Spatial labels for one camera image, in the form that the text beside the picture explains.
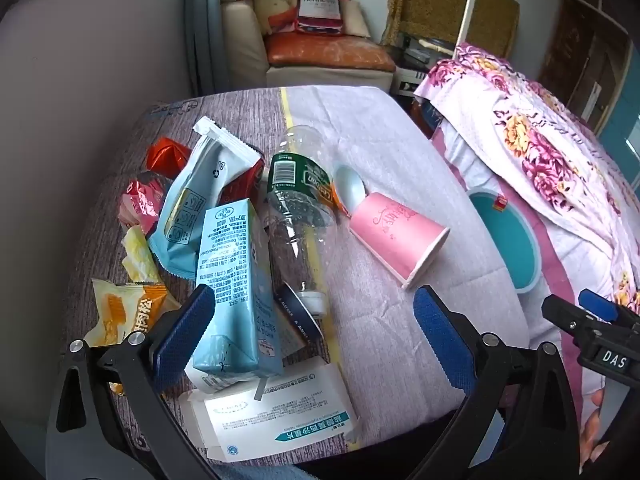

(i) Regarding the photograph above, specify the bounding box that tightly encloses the yellow wrapper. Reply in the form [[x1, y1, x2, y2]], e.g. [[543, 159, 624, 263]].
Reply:
[[121, 225, 163, 283]]

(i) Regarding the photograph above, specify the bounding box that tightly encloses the yellow patterned cloth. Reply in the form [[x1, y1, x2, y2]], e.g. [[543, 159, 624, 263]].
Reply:
[[380, 0, 521, 58]]

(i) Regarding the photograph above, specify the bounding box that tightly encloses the yellow cake packet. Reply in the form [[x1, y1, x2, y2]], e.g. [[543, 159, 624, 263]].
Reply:
[[82, 279, 182, 348]]

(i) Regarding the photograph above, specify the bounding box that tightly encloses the red gift bag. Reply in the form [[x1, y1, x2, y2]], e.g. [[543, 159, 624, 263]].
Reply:
[[295, 0, 351, 36]]

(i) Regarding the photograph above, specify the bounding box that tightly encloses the black electronic device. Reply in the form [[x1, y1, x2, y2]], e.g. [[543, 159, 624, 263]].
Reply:
[[392, 32, 456, 93]]

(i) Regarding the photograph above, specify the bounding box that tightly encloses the cartoon print pillow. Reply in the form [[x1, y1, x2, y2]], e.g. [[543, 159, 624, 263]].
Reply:
[[254, 0, 303, 36]]

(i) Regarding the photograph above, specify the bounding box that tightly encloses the person's right hand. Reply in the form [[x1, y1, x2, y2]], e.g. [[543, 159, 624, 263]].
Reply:
[[579, 389, 607, 467]]

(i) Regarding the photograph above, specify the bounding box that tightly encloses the pink paper cup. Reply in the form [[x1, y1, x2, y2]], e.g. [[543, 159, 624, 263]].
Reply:
[[348, 191, 451, 290]]

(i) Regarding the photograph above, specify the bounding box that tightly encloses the beige pillow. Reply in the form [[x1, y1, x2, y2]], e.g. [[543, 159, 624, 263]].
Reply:
[[340, 0, 372, 38]]

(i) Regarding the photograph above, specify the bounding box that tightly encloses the clear plastic bottle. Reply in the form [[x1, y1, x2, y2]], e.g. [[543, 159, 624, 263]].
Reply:
[[265, 125, 341, 318]]

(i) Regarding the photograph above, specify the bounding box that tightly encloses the pink floral blanket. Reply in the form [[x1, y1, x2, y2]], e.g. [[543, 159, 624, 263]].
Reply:
[[412, 42, 640, 411]]

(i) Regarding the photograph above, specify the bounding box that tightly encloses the white medicine box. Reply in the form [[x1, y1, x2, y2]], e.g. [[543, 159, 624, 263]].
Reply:
[[179, 360, 362, 463]]

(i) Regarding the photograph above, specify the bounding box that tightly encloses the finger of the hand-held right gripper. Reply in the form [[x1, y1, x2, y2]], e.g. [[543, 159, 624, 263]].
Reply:
[[578, 288, 640, 333], [541, 294, 608, 348]]

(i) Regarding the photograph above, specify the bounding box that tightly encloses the orange seat cushion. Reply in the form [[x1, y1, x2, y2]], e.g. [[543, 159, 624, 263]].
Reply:
[[265, 34, 398, 72]]

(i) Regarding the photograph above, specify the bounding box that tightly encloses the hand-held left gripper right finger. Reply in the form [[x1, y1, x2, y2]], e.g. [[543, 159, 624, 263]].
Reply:
[[412, 285, 586, 480]]

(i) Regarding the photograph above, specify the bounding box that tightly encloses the red packet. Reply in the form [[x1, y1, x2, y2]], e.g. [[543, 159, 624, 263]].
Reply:
[[220, 157, 266, 208]]

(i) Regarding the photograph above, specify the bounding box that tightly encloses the brown wooden door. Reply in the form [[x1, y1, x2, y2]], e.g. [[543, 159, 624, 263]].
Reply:
[[537, 0, 631, 131]]

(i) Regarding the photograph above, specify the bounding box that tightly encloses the light blue pouch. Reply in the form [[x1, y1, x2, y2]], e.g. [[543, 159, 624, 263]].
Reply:
[[146, 116, 256, 281]]

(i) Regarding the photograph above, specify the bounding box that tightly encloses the white pole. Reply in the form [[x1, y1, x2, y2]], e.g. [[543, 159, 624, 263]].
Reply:
[[452, 0, 483, 56]]

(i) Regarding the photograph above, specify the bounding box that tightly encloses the teal bin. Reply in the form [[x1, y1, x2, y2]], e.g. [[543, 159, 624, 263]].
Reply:
[[467, 186, 543, 295]]

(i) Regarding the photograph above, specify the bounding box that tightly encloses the light blue milk carton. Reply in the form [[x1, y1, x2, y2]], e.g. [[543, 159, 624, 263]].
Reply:
[[185, 199, 285, 393]]

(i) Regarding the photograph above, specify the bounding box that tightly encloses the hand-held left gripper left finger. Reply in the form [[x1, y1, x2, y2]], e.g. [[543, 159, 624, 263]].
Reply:
[[45, 284, 221, 480]]

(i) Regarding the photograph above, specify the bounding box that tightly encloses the orange foil wrapper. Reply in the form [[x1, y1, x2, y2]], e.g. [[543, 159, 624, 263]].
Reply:
[[145, 136, 193, 181]]

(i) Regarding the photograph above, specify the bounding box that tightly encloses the cream armchair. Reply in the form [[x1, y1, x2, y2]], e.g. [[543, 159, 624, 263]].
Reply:
[[220, 0, 401, 93]]

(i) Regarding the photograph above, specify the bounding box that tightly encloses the grey blue curtain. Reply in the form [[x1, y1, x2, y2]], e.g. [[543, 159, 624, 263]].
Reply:
[[187, 0, 223, 98]]

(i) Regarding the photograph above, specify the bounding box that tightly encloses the red white snack wrapper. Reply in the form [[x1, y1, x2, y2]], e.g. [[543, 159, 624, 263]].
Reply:
[[119, 171, 168, 233]]

